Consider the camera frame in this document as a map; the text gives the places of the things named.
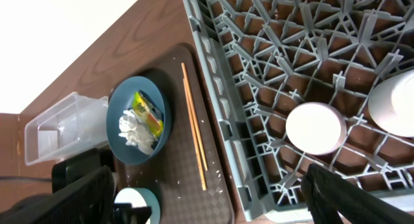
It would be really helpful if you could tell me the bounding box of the brown serving tray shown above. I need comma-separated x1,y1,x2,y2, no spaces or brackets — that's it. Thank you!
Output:
115,43,235,223

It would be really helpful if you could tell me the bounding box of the wooden chopstick right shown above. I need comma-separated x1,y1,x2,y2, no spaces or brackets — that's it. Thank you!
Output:
181,62,208,171

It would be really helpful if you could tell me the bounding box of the dark blue plate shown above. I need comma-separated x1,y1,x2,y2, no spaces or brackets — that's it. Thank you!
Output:
106,76,173,164

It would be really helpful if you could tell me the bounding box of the yellow snack wrapper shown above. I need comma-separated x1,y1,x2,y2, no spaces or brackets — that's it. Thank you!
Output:
132,91,164,138

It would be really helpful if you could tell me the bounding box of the pink plastic cup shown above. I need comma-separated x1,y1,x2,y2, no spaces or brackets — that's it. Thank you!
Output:
285,102,347,155

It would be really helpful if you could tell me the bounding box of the light blue bowl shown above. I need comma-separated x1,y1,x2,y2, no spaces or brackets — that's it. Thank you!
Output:
114,187,161,224

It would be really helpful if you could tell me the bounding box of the clear plastic bin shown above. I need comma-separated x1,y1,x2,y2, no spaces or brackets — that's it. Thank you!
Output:
25,92,109,166

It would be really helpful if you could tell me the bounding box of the black plastic tray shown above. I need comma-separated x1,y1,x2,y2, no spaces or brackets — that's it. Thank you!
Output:
51,148,114,193

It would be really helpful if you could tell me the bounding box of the grey dishwasher rack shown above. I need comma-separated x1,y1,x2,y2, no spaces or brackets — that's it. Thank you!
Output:
183,0,413,223

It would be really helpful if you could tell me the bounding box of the white plastic cup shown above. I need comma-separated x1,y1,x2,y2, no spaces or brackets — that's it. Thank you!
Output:
368,70,413,137

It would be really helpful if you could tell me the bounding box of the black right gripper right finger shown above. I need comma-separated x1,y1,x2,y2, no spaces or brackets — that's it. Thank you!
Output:
301,164,413,224

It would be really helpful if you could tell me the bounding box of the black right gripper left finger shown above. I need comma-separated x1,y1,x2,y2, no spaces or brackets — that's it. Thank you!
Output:
1,166,114,224

